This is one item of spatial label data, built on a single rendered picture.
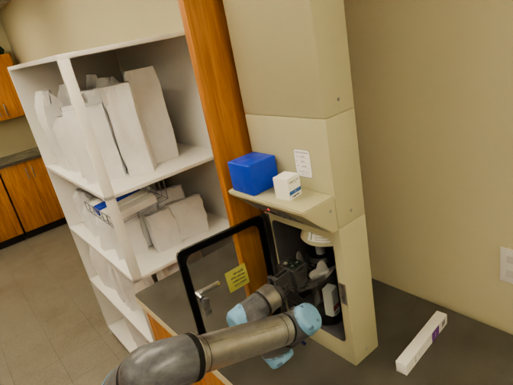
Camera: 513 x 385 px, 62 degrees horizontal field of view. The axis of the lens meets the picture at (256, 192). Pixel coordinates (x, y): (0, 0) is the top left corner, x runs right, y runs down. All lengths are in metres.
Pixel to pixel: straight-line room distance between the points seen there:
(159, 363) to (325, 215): 0.53
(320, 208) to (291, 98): 0.29
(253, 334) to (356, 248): 0.42
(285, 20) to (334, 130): 0.28
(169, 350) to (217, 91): 0.74
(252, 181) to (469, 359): 0.82
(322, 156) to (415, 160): 0.46
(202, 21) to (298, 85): 0.36
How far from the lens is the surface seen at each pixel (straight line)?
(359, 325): 1.36
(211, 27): 1.29
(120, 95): 2.13
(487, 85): 1.30
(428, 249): 1.59
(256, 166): 1.17
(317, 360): 1.46
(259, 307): 1.19
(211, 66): 1.28
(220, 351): 0.92
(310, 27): 1.02
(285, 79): 1.11
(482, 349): 1.51
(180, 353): 0.87
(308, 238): 1.29
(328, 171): 1.09
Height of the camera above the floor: 1.95
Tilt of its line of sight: 21 degrees down
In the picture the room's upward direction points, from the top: 11 degrees counter-clockwise
